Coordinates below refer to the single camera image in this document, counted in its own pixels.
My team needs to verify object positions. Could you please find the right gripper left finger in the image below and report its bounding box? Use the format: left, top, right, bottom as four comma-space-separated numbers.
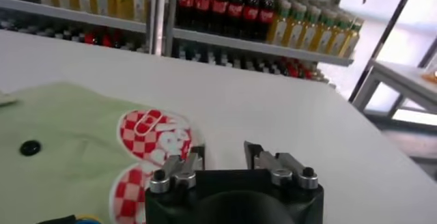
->
149, 144, 206, 194

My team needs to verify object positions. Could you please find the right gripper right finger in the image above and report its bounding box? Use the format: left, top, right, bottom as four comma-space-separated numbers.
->
243, 140, 320, 191

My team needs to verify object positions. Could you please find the light green t-shirt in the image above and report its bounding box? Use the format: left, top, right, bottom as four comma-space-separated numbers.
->
0, 81, 206, 224

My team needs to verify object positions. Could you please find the grey drinks shelf unit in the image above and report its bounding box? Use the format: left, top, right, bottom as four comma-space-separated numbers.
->
160, 0, 389, 79
0, 0, 161, 55

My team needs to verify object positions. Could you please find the white side table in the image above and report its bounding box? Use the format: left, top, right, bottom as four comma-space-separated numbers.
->
351, 59, 437, 115

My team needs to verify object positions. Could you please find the black window mullion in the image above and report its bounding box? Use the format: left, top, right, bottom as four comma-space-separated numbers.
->
348, 0, 423, 102

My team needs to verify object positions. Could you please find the clear bag with orange contents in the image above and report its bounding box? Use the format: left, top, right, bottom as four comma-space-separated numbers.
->
421, 70, 437, 83

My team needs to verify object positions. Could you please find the right wrist cable connector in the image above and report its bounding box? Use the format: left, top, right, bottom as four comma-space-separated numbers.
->
36, 214, 103, 224

